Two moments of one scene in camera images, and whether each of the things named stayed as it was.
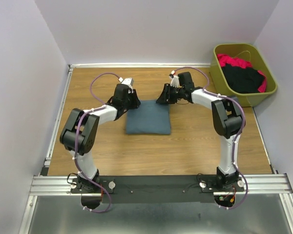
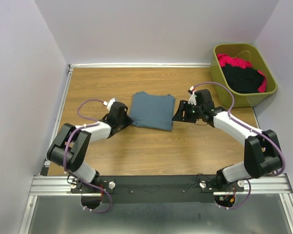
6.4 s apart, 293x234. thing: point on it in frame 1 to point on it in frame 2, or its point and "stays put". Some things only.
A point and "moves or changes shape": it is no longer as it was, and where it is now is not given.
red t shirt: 224,59 stays put
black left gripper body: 134,99 to 123,122
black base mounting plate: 179,188 stays put
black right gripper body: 168,92 to 185,111
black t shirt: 243,80 stays put
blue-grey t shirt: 150,118 moves or changes shape
